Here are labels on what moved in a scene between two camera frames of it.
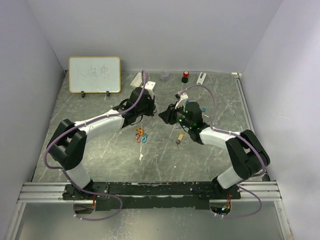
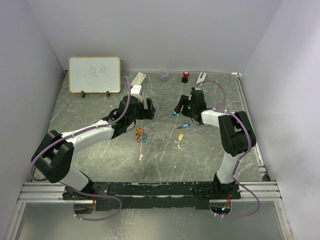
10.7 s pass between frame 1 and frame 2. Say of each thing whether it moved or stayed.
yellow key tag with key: stayed
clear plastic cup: stayed
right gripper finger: moved
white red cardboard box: stayed
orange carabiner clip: stayed
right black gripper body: moved
